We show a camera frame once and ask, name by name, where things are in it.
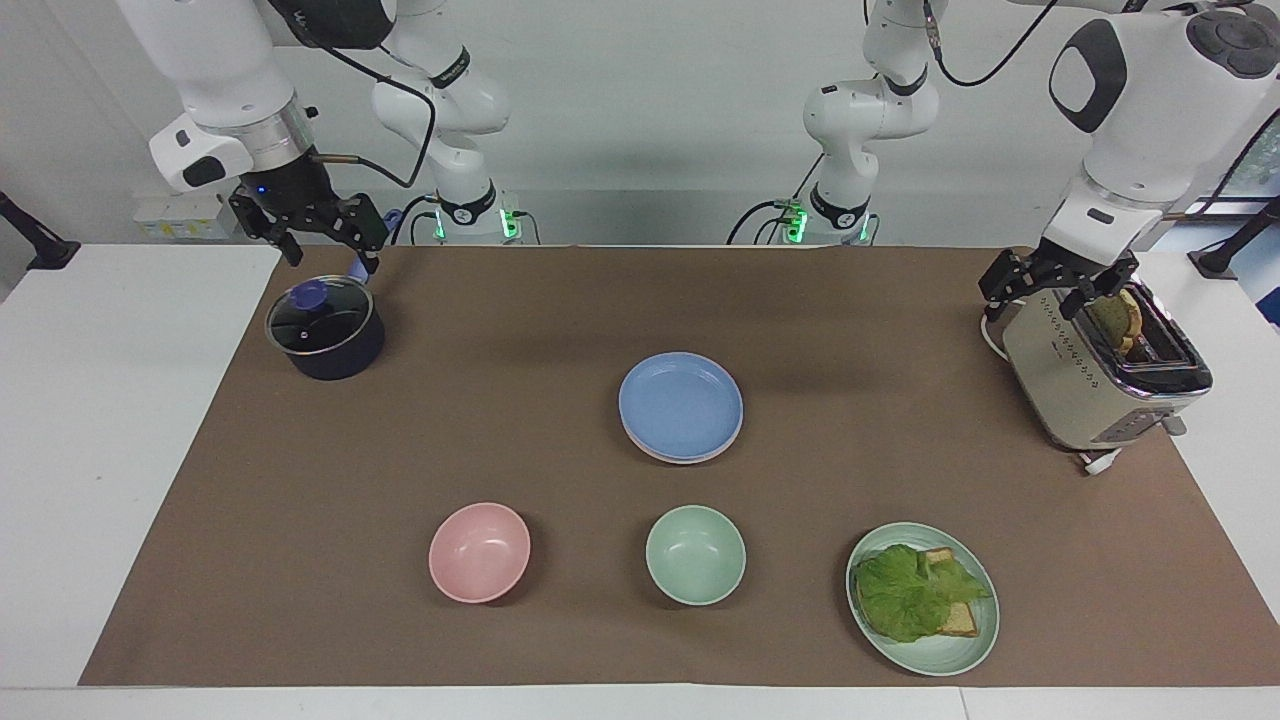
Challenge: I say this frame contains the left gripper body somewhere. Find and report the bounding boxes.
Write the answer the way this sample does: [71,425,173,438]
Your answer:
[1036,238,1113,293]

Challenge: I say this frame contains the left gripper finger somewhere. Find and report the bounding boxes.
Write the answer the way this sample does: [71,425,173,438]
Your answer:
[1062,255,1142,322]
[978,247,1053,323]

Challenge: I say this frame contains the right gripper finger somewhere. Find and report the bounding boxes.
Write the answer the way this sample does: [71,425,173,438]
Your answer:
[318,194,390,277]
[229,194,304,268]

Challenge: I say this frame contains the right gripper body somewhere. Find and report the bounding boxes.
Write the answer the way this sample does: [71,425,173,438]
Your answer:
[229,155,347,237]

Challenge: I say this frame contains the toast slice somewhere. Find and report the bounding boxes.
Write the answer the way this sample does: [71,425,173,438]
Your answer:
[922,546,982,639]
[1085,289,1144,358]

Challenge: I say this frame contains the glass lid with blue knob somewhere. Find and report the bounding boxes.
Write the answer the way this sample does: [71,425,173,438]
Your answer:
[266,277,374,356]

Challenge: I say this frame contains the silver toaster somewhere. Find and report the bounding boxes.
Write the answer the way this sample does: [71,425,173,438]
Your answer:
[1002,283,1215,454]

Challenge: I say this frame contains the black stand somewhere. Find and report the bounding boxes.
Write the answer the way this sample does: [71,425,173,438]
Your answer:
[0,190,82,271]
[1187,195,1280,280]

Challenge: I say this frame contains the dark blue cooking pot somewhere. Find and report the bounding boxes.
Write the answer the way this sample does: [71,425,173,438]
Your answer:
[265,256,387,382]

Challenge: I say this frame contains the green lettuce leaf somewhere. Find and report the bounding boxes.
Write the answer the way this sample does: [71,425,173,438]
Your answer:
[853,544,992,644]

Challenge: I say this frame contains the pink bowl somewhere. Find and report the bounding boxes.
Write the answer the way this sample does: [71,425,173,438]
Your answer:
[429,502,532,605]

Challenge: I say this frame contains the blue plate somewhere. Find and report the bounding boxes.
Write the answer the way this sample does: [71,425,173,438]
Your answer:
[618,352,745,462]

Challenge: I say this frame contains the green plate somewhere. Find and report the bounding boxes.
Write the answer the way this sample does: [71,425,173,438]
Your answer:
[846,522,1000,678]

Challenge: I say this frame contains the green bowl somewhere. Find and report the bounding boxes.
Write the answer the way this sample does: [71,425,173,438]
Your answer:
[645,505,747,607]

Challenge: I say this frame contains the black cable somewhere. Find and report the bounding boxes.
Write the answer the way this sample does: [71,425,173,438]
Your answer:
[727,150,829,247]
[390,195,443,247]
[924,0,1061,88]
[1163,108,1280,221]
[265,0,439,191]

